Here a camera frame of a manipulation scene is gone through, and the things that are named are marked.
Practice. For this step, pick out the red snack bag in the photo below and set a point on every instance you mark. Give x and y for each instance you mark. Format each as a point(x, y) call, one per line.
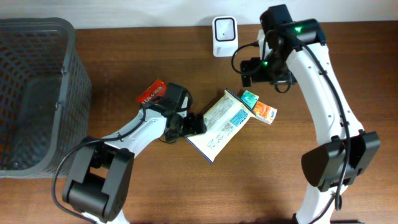
point(158, 88)

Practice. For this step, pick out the orange tissue pack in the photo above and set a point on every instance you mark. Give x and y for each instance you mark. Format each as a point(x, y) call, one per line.
point(264, 112)

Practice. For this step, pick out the grey plastic mesh basket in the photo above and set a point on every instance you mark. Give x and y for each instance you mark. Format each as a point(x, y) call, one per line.
point(45, 97)

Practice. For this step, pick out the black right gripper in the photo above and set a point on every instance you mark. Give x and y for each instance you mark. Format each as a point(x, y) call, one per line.
point(246, 73)

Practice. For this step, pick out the green tissue pack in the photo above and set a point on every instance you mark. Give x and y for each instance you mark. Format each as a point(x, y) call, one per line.
point(249, 98)

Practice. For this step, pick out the white barcode scanner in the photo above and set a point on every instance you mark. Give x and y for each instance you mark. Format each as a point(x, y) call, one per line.
point(225, 36)

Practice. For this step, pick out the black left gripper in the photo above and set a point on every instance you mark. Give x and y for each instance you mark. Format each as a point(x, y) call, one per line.
point(195, 125)

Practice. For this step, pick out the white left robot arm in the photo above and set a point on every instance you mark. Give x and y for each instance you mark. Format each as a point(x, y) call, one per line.
point(98, 181)

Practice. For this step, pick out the cream biscuit packet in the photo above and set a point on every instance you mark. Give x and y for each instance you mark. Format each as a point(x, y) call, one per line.
point(222, 121)

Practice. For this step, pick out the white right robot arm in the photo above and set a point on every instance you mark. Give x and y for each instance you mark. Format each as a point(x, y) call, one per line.
point(296, 52)

